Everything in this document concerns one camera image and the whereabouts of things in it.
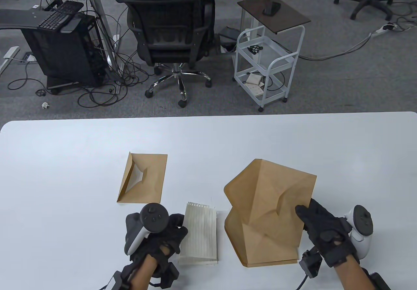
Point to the person's right forearm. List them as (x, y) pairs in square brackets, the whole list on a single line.
[(352, 277)]

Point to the white desk foot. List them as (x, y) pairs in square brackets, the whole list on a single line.
[(11, 52)]

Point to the black curved desk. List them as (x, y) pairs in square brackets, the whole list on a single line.
[(19, 18)]

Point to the white power strip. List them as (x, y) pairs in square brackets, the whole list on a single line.
[(382, 30)]

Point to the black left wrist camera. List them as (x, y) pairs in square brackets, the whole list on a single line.
[(169, 273)]

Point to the dark brown board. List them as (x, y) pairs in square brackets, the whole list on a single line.
[(277, 19)]

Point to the person's right hand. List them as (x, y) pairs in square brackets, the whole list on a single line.
[(325, 234)]

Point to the black keyboard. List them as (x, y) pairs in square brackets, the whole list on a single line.
[(60, 14)]

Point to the crumpled white paper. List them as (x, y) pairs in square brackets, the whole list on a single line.
[(45, 105)]

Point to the black computer tower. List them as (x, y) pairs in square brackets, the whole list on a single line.
[(65, 55)]

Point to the person's left forearm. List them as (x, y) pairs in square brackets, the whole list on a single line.
[(143, 273)]

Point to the small black plastic part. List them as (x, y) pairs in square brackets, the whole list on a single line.
[(254, 49)]

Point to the grey floor socket plate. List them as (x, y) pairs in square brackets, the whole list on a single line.
[(29, 58)]

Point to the black mesh office chair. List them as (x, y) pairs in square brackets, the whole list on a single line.
[(169, 29)]

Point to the white rolling cart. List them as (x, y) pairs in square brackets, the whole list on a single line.
[(277, 65)]

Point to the grey hand controller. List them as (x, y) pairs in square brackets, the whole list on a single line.
[(153, 216), (361, 221)]

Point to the person's left hand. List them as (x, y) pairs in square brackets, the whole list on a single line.
[(166, 238)]

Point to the white booklets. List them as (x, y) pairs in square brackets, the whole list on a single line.
[(254, 80)]

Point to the black phone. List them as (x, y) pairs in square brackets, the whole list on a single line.
[(272, 8)]

